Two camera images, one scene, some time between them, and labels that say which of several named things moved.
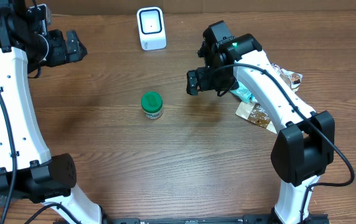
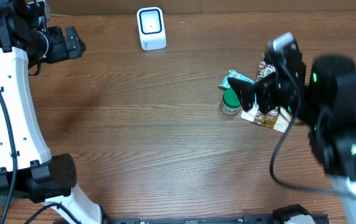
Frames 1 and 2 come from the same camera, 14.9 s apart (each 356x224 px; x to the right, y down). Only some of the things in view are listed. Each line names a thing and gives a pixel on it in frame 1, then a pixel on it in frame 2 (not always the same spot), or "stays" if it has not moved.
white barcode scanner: [151, 26] stays
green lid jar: [152, 104] to [230, 102]
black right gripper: [203, 76] to [266, 97]
